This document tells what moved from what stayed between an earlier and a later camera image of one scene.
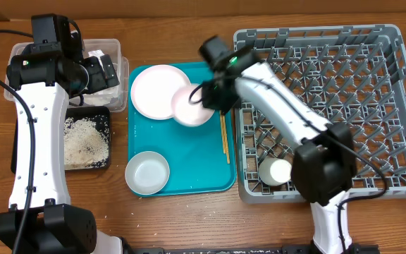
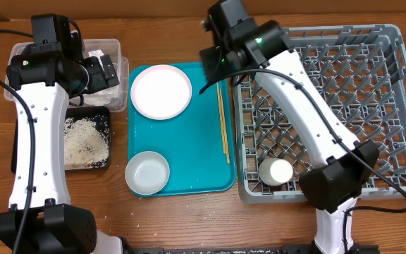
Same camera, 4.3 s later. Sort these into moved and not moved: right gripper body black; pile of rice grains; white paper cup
Moved: right gripper body black
Not moved: pile of rice grains; white paper cup
